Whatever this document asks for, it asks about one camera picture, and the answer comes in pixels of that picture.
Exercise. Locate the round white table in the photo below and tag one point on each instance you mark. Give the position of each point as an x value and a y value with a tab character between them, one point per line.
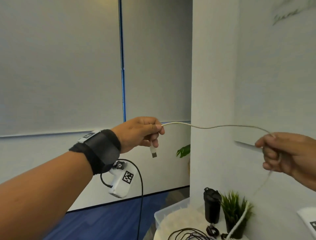
182	220

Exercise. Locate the large leafy green plant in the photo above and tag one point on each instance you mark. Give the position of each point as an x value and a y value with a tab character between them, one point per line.
184	150

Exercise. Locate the small potted grass plant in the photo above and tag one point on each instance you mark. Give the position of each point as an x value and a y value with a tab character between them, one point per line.
232	207

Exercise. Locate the person's left forearm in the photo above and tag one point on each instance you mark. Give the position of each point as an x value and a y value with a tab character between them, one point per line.
42	192

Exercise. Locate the person's left hand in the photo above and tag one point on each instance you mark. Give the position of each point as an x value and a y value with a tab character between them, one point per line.
135	133

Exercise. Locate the white wall whiteboard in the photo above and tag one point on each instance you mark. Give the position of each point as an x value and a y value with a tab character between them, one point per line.
276	74

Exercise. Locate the person's right hand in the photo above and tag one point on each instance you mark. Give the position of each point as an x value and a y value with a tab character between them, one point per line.
293	153

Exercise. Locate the clear plastic storage bin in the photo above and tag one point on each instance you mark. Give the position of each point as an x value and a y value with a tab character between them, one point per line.
170	210

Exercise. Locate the black marker wristband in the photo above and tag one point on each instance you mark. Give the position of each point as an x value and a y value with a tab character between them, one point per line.
101	148

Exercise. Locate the black tumbler with lid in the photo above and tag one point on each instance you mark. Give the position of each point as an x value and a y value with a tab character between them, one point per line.
212	205

